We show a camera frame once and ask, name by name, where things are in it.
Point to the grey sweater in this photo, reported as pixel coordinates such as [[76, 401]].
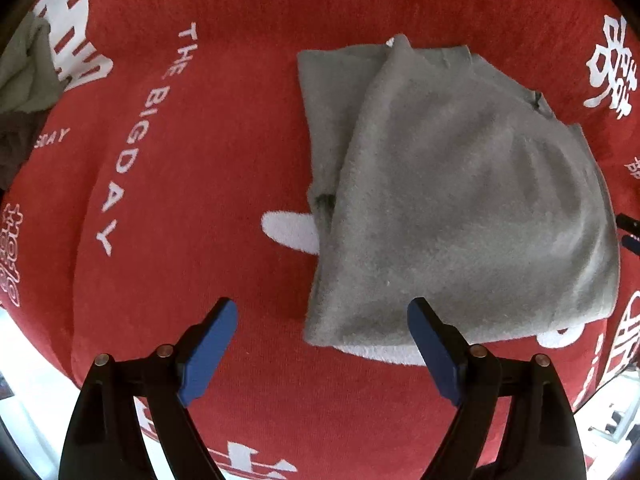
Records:
[[450, 200]]

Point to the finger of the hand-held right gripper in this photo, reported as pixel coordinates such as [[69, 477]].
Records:
[[632, 244]]

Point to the red printed blanket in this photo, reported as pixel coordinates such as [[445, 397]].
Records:
[[200, 160]]

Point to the olive green cloth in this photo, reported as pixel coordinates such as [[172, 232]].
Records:
[[27, 70]]

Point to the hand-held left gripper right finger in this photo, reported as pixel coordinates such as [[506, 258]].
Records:
[[435, 355]]

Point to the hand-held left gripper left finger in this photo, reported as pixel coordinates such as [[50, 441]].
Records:
[[210, 350]]

